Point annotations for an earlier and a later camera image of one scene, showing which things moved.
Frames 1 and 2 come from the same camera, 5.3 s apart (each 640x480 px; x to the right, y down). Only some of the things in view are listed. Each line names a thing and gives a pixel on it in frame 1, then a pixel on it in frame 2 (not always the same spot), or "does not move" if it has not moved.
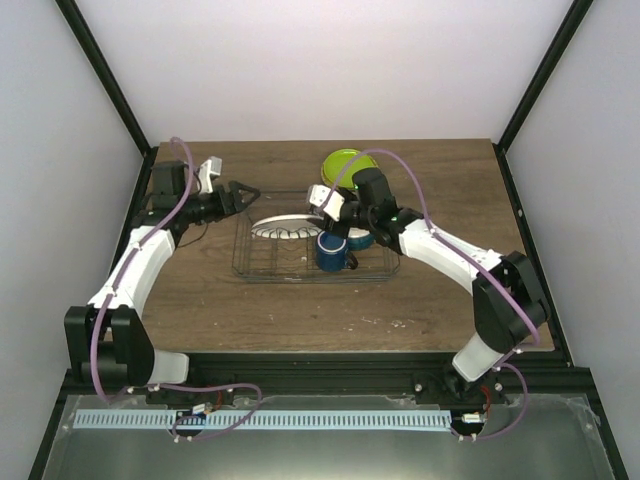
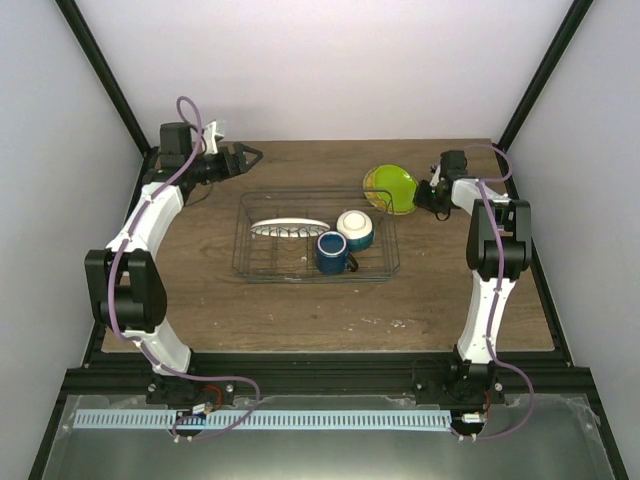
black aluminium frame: x=350 y=374 does not move
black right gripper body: x=358 y=217 -> x=431 y=200
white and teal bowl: x=359 y=239 does not move
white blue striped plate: x=287 y=227 does not move
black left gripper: x=235 y=200 -> x=239 y=168
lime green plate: x=342 y=165 -> x=395 y=188
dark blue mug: x=331 y=254 does not move
